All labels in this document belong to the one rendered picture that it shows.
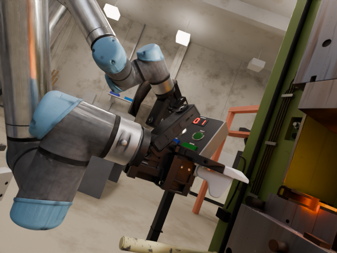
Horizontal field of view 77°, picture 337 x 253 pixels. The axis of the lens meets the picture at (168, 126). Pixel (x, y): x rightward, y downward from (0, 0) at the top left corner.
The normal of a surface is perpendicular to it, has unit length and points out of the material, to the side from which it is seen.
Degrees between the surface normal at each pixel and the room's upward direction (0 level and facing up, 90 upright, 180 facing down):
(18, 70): 100
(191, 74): 90
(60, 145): 89
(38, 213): 92
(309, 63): 90
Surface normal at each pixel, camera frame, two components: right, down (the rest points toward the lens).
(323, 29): -0.84, -0.37
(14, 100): -0.03, 0.21
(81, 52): -0.01, -0.10
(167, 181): 0.40, 0.07
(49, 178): 0.21, -0.01
